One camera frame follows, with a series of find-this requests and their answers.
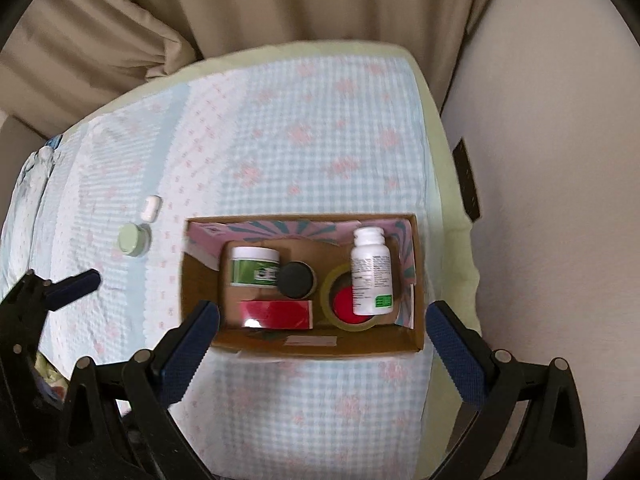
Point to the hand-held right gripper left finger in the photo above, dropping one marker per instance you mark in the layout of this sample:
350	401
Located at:
192	350

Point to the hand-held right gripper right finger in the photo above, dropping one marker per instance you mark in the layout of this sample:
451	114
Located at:
457	350

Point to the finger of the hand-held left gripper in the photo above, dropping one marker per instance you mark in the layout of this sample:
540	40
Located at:
77	284

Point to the pale green round jar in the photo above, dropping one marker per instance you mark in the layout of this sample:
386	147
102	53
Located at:
134	240

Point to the red small box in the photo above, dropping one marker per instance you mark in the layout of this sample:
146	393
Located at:
277	314

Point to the white jar with green label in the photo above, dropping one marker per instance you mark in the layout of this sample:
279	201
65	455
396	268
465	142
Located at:
254	267

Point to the white earbuds case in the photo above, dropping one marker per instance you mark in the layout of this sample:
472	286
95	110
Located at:
150	208

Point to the white plastic bottle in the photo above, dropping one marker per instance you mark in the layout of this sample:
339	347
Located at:
371	272

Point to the yellow tape roll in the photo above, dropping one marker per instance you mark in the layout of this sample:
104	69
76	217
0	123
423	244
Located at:
345	305

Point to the red round tin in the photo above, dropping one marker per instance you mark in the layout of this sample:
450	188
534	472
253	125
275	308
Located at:
345	305

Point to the black round tin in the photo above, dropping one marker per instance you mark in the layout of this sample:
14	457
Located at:
296	280

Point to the patterned cardboard box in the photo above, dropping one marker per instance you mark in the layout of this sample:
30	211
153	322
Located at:
320	280

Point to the colourful printed cloth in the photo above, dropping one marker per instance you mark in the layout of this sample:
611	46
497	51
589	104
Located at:
49	382

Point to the light green mattress cover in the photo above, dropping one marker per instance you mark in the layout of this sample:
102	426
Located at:
450	250

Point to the blue patterned cloth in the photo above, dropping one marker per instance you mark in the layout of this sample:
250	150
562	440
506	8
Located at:
54	141

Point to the beige curtain panel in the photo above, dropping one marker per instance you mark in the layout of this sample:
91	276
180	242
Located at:
310	0
90	45

